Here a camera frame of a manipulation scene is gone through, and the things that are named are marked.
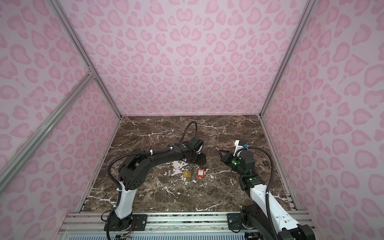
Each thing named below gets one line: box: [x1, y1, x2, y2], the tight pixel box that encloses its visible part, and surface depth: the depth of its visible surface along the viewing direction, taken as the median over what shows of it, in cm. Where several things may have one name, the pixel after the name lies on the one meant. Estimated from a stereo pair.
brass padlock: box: [183, 166, 192, 178], surface depth 91 cm
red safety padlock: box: [197, 168, 205, 178], surface depth 90 cm
